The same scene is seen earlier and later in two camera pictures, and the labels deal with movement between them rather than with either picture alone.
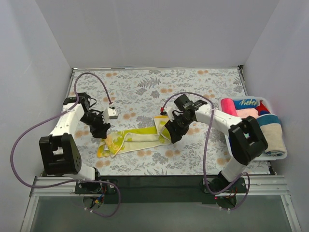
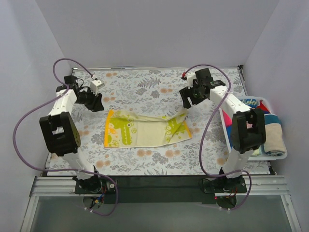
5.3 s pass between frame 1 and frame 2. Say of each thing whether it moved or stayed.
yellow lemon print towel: moved
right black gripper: moved
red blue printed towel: stayed
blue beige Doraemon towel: stayed
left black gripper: moved
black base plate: stayed
